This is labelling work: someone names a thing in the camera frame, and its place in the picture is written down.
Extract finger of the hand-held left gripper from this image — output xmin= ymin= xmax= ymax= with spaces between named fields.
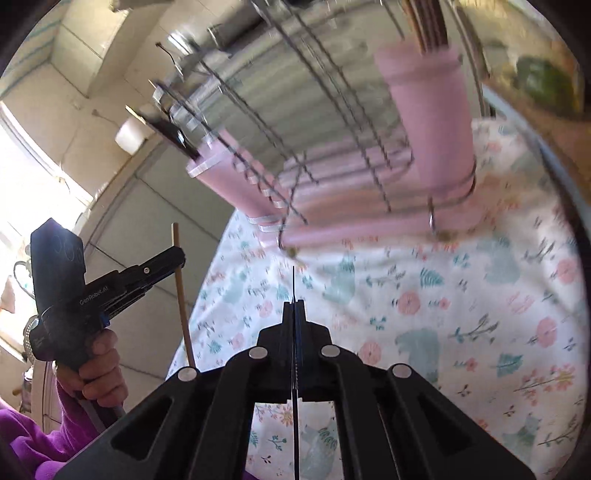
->
xmin=122 ymin=247 xmax=187 ymax=285
xmin=106 ymin=267 xmax=185 ymax=315

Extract clear plastic food container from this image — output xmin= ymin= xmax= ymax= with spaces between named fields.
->
xmin=480 ymin=25 xmax=583 ymax=121

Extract person's left hand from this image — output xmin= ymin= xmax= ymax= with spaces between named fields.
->
xmin=54 ymin=329 xmax=130 ymax=417

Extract black power cable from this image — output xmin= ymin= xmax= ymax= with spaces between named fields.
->
xmin=156 ymin=42 xmax=186 ymax=75

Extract green pepper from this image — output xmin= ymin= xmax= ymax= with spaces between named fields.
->
xmin=514 ymin=55 xmax=579 ymax=114

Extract white round pot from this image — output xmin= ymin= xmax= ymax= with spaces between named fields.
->
xmin=115 ymin=115 xmax=157 ymax=156

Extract window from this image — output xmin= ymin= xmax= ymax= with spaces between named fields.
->
xmin=0 ymin=100 xmax=95 ymax=278

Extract metal pole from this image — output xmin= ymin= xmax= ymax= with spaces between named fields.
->
xmin=452 ymin=0 xmax=492 ymax=121

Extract pink plastic utensil cup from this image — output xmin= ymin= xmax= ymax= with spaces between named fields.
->
xmin=373 ymin=39 xmax=477 ymax=232

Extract light wooden chopstick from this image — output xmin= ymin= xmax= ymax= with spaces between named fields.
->
xmin=171 ymin=223 xmax=197 ymax=371

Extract brown wooden chopstick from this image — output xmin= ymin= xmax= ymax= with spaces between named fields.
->
xmin=403 ymin=0 xmax=426 ymax=51
xmin=413 ymin=0 xmax=437 ymax=51

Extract dark chopstick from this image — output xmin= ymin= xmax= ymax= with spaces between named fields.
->
xmin=427 ymin=0 xmax=451 ymax=49

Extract metal wire dish rack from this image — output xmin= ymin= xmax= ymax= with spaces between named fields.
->
xmin=124 ymin=0 xmax=479 ymax=254

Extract person's left forearm purple sleeve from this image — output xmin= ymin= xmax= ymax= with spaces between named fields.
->
xmin=0 ymin=381 xmax=109 ymax=480

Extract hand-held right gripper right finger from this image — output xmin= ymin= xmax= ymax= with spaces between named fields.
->
xmin=295 ymin=300 xmax=536 ymax=480

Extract floral tablecloth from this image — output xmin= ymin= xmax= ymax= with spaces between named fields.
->
xmin=165 ymin=114 xmax=583 ymax=480

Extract pink drip tray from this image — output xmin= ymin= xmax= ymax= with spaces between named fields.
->
xmin=186 ymin=129 xmax=437 ymax=254

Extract cardboard box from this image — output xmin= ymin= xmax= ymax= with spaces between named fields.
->
xmin=480 ymin=83 xmax=589 ymax=259

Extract black flat utensil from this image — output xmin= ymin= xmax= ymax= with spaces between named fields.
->
xmin=125 ymin=104 xmax=200 ymax=160

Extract thin dark utensil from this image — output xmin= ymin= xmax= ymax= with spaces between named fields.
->
xmin=291 ymin=265 xmax=300 ymax=480

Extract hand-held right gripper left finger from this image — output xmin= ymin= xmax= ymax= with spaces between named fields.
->
xmin=53 ymin=301 xmax=294 ymax=480

